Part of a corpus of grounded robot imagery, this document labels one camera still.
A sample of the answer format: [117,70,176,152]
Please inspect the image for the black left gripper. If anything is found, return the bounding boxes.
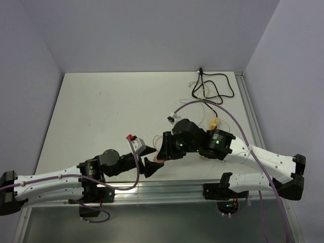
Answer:
[107,145,164,177]

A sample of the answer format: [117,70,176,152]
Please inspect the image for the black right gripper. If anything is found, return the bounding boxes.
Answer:
[157,131,199,159]

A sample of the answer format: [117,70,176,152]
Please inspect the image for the yellow charger plug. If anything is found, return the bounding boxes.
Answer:
[209,117,219,130]

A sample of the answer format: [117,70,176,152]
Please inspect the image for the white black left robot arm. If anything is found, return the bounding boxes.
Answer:
[1,147,164,216]

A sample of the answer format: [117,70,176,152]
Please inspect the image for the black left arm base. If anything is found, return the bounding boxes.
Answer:
[68,187,115,223]

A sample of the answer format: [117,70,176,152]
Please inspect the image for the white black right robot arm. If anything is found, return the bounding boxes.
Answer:
[157,119,306,200]

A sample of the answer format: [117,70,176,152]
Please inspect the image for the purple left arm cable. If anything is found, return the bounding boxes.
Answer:
[0,140,140,225]

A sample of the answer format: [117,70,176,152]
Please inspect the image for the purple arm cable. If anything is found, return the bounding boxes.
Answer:
[173,100,291,243]
[0,140,140,225]

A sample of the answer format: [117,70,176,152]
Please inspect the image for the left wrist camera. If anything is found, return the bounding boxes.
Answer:
[126,134,146,155]

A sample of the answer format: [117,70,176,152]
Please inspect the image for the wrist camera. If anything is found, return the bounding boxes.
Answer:
[126,134,146,155]
[167,112,182,126]

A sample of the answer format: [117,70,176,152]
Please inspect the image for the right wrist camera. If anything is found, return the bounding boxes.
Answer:
[167,112,182,126]

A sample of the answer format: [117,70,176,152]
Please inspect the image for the aluminium front rail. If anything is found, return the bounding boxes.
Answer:
[103,180,220,205]

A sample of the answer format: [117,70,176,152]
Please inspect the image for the aluminium rail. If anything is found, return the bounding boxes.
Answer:
[103,180,220,205]
[234,71,305,242]

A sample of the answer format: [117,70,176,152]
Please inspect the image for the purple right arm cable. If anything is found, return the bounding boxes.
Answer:
[173,100,291,243]

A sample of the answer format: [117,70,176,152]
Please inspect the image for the black power strip cord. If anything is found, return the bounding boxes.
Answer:
[191,67,235,117]

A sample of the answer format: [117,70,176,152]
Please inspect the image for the aluminium right side rail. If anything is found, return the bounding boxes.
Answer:
[234,71,305,242]

